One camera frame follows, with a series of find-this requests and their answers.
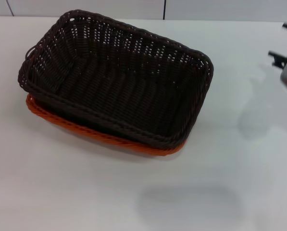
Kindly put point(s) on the orange woven basket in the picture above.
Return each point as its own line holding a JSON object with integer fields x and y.
{"x": 167, "y": 151}

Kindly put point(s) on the dark brown woven basket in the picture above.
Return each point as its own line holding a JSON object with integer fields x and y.
{"x": 114, "y": 91}

